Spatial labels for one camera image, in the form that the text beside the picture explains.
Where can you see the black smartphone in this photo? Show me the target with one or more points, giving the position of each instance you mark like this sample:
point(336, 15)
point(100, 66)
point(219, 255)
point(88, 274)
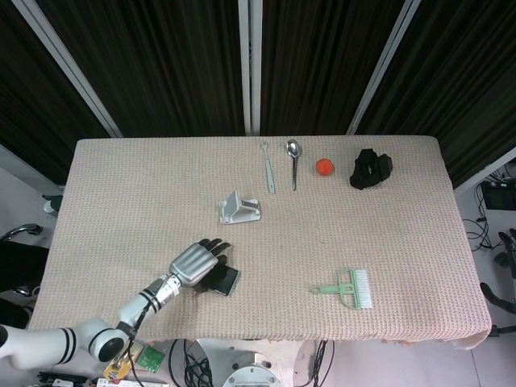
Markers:
point(227, 280)

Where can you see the black chair seat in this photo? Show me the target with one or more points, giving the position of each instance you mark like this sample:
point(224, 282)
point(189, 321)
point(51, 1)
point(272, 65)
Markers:
point(20, 262)

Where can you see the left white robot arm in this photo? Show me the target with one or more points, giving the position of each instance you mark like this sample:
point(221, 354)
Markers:
point(133, 308)

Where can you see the beige woven tablecloth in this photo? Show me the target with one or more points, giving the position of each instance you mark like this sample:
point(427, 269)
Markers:
point(363, 242)

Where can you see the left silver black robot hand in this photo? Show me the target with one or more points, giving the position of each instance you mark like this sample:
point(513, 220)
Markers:
point(193, 264)

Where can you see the white table pedestal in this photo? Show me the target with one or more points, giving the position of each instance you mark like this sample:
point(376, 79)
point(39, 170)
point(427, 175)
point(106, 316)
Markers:
point(286, 359)

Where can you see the white dark floor foot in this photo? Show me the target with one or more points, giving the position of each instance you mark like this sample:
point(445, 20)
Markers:
point(52, 205)

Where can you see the grey plastic toothbrush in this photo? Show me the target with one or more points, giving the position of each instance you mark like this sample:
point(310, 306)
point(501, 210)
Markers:
point(269, 173)

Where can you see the black tool bar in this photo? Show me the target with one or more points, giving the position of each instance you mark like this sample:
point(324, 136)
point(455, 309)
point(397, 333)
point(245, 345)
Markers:
point(60, 381)

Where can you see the green white-bristled hand brush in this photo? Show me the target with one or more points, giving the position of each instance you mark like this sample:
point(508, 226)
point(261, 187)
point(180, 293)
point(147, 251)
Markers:
point(356, 288)

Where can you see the white double frame post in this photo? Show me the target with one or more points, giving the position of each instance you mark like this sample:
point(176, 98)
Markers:
point(250, 68)

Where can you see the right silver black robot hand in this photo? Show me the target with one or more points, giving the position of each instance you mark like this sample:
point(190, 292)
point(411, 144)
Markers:
point(493, 298)

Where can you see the black pleated curtain panel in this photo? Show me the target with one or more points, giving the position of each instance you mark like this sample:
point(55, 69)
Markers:
point(322, 60)
point(463, 80)
point(28, 105)
point(161, 60)

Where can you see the orange ball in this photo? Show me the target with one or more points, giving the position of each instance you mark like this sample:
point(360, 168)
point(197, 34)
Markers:
point(325, 167)

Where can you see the metal spoon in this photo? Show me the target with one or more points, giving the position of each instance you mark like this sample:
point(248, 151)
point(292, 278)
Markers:
point(294, 150)

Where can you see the white frame beam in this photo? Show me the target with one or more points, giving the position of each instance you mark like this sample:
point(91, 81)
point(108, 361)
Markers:
point(483, 171)
point(24, 163)

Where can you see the round silver robot base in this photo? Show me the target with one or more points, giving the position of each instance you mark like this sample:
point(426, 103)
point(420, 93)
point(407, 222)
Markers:
point(252, 377)

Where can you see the yellow blister package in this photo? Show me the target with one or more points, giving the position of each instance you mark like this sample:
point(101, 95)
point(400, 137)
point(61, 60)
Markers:
point(117, 370)

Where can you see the black box device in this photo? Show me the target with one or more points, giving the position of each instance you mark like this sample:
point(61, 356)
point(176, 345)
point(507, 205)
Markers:
point(498, 197)

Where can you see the green circuit board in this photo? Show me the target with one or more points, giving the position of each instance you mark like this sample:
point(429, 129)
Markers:
point(152, 358)

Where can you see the white folding phone stand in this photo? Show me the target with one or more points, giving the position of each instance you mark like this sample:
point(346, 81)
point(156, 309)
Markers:
point(242, 213)

